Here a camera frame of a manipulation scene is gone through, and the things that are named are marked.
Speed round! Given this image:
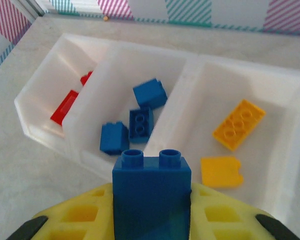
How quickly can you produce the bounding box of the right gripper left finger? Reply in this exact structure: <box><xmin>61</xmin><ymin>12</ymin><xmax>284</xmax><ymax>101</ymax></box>
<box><xmin>7</xmin><ymin>183</ymin><xmax>114</xmax><ymax>240</ymax></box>

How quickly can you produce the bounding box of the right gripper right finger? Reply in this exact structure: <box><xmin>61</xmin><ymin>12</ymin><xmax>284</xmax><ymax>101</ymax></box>
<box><xmin>190</xmin><ymin>183</ymin><xmax>300</xmax><ymax>240</ymax></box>

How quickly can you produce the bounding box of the yellow lego brick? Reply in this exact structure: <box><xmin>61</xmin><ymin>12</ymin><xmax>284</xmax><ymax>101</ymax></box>
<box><xmin>212</xmin><ymin>98</ymin><xmax>267</xmax><ymax>153</ymax></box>
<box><xmin>200</xmin><ymin>156</ymin><xmax>244</xmax><ymax>189</ymax></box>

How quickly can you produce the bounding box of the blue lego brick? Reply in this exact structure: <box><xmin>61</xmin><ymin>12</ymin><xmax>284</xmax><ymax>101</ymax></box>
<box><xmin>99</xmin><ymin>121</ymin><xmax>130</xmax><ymax>156</ymax></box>
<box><xmin>111</xmin><ymin>149</ymin><xmax>193</xmax><ymax>240</ymax></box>
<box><xmin>128</xmin><ymin>106</ymin><xmax>155</xmax><ymax>145</ymax></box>
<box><xmin>132</xmin><ymin>77</ymin><xmax>169</xmax><ymax>110</ymax></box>

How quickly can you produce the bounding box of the red lego brick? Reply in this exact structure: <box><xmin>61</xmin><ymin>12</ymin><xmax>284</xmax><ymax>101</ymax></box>
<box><xmin>79</xmin><ymin>70</ymin><xmax>95</xmax><ymax>87</ymax></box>
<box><xmin>50</xmin><ymin>89</ymin><xmax>81</xmax><ymax>125</ymax></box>

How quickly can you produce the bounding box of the flat yellow lego brick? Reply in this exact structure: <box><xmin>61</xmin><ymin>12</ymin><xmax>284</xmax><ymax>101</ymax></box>
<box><xmin>212</xmin><ymin>98</ymin><xmax>267</xmax><ymax>153</ymax></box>

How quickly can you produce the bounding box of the white bin for yellow bricks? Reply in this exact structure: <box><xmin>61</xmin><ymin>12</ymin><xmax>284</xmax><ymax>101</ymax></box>
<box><xmin>142</xmin><ymin>53</ymin><xmax>300</xmax><ymax>236</ymax></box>

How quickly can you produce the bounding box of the white bin for red bricks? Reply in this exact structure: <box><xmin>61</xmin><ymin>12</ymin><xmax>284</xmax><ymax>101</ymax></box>
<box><xmin>14</xmin><ymin>33</ymin><xmax>108</xmax><ymax>141</ymax></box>

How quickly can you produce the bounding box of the white bin for blue bricks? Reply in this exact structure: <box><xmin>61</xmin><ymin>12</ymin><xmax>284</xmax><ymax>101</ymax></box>
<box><xmin>64</xmin><ymin>41</ymin><xmax>203</xmax><ymax>186</ymax></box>

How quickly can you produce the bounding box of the left aluminium frame post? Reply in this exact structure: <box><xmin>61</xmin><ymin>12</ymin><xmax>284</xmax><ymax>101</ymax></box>
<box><xmin>31</xmin><ymin>0</ymin><xmax>51</xmax><ymax>16</ymax></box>

